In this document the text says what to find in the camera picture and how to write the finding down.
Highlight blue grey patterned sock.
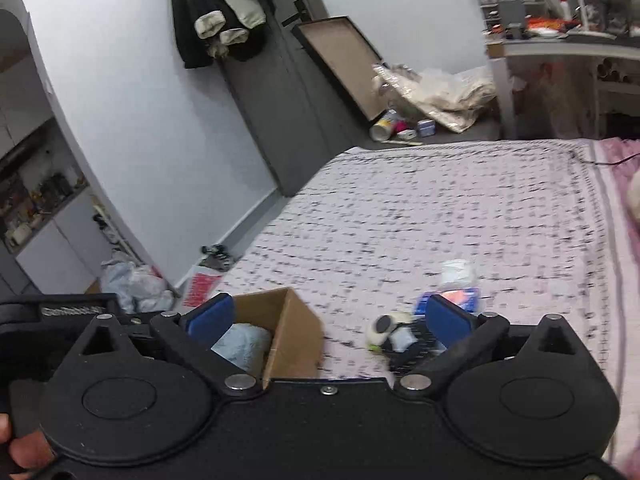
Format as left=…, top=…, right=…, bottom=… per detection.
left=366, top=312, right=444, bottom=376

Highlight person's hand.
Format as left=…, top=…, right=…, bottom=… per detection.
left=0, top=413, right=55, bottom=480

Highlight blue planet tissue pack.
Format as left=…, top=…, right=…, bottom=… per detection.
left=413, top=284, right=480, bottom=315

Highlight red white plastic bag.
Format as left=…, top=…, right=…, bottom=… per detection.
left=181, top=266, right=224, bottom=310

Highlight light blue fluffy plush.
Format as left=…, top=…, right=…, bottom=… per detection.
left=210, top=323, right=272, bottom=377

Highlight black toy on floor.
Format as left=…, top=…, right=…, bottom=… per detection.
left=200, top=244, right=235, bottom=272

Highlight white plastic bags on floor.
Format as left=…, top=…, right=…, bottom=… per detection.
left=99, top=252, right=175, bottom=314

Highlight brown cardboard box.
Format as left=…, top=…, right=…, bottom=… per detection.
left=233, top=288, right=324, bottom=388

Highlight cluttered shelf cabinet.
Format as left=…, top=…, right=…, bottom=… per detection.
left=1, top=118, right=88, bottom=255

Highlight small blue white box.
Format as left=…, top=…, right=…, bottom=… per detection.
left=416, top=119, right=436, bottom=138

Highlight white yellow cylinder can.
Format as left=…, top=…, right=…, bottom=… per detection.
left=369, top=110, right=401, bottom=142

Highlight dark grey door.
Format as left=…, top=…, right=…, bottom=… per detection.
left=220, top=0, right=364, bottom=197

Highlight cream plush pillow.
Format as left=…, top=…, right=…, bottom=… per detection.
left=626, top=170, right=640, bottom=226

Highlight cream plastic bag pile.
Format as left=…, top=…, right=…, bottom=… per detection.
left=372, top=63, right=497, bottom=133

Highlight mauve bed sheet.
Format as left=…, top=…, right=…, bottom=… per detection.
left=598, top=138, right=639, bottom=479

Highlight brown framed board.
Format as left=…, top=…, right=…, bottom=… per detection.
left=292, top=16, right=385, bottom=126

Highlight white desk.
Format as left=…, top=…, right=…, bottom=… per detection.
left=487, top=0, right=640, bottom=141

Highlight black and cream hanging jacket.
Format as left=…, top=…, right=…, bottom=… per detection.
left=170, top=0, right=274, bottom=70

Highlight grey small drawer organizer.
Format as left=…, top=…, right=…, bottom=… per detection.
left=470, top=0, right=507, bottom=36

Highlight black cable on bed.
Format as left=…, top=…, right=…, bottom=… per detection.
left=574, top=150, right=640, bottom=167

